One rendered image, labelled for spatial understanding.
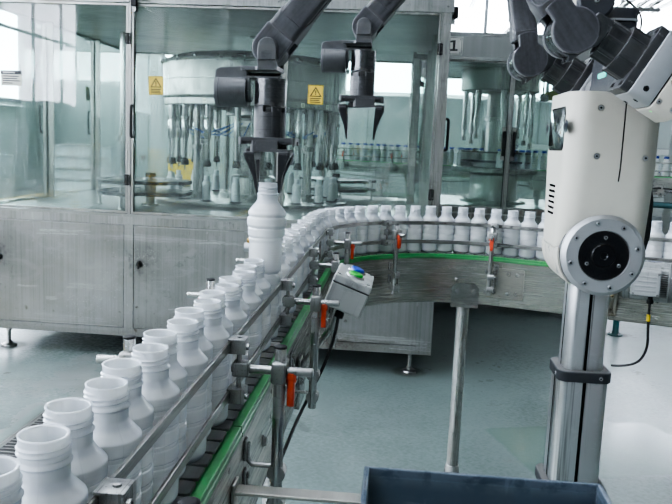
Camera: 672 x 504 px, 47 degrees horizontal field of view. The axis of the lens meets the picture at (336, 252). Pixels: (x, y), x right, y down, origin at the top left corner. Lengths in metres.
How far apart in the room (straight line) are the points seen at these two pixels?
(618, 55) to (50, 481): 1.11
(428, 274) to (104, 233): 2.56
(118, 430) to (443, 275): 2.21
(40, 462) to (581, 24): 1.08
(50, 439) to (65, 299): 4.41
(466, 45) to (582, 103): 4.93
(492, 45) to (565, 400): 5.00
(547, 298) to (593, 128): 1.35
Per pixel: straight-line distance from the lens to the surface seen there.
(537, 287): 2.80
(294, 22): 1.38
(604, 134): 1.54
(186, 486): 0.89
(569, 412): 1.69
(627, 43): 1.40
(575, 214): 1.55
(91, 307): 4.96
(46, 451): 0.58
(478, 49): 6.44
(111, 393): 0.69
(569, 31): 1.37
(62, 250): 4.97
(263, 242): 1.38
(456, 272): 2.82
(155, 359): 0.79
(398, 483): 1.08
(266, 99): 1.38
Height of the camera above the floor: 1.38
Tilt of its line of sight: 8 degrees down
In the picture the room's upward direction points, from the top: 3 degrees clockwise
